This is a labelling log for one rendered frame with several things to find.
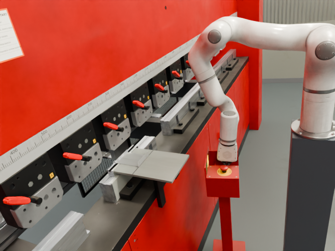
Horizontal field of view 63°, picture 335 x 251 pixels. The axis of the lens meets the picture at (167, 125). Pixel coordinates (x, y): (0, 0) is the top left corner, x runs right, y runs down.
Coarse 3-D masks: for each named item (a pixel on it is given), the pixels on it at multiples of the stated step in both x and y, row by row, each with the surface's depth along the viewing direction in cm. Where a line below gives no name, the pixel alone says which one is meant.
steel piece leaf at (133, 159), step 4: (128, 152) 122; (124, 156) 120; (128, 156) 119; (132, 156) 119; (136, 156) 118; (140, 156) 118; (144, 156) 115; (120, 160) 117; (124, 160) 117; (128, 160) 116; (132, 160) 116; (136, 160) 116; (140, 160) 112; (124, 164) 114; (128, 164) 114; (132, 164) 113; (136, 164) 113; (140, 164) 112
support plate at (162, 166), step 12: (156, 156) 116; (168, 156) 115; (180, 156) 114; (120, 168) 112; (132, 168) 111; (144, 168) 110; (156, 168) 109; (168, 168) 107; (180, 168) 107; (156, 180) 103; (168, 180) 101
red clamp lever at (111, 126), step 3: (105, 123) 97; (108, 123) 97; (105, 126) 97; (108, 126) 97; (111, 126) 98; (114, 126) 99; (117, 126) 101; (114, 129) 105; (117, 129) 103; (120, 129) 103; (123, 129) 104
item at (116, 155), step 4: (124, 144) 118; (116, 148) 113; (120, 148) 116; (124, 148) 119; (112, 152) 112; (116, 152) 114; (120, 152) 116; (124, 152) 120; (112, 156) 114; (116, 156) 114; (120, 156) 118; (116, 160) 116
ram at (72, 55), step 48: (0, 0) 64; (48, 0) 75; (96, 0) 92; (144, 0) 118; (192, 0) 167; (48, 48) 76; (96, 48) 94; (144, 48) 121; (0, 96) 65; (48, 96) 78; (96, 96) 96; (0, 144) 66; (48, 144) 79
